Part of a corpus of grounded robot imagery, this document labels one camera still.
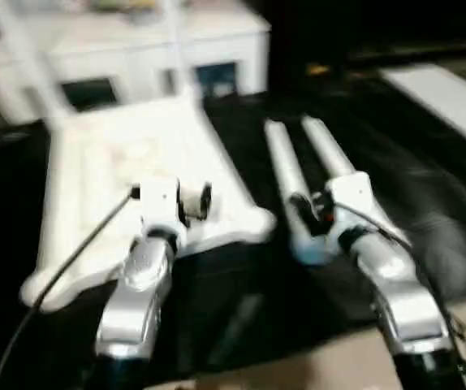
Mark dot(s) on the white plastic table leg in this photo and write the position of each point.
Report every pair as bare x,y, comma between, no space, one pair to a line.
326,142
26,61
178,48
287,162

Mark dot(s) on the white plastic table top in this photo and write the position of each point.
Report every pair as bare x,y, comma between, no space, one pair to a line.
135,142

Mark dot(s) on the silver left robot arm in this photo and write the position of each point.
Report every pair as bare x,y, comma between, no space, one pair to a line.
135,292

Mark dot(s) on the black work mat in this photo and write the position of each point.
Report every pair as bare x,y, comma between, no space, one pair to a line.
379,183

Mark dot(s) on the yellow label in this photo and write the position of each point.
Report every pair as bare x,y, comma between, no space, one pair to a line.
317,69

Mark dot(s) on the white sideboard cabinet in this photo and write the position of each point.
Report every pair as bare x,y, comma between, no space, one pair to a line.
135,44

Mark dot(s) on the white furniture panel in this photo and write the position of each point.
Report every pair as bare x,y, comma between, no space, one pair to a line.
444,97

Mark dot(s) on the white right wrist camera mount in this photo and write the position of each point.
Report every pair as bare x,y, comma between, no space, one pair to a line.
355,195

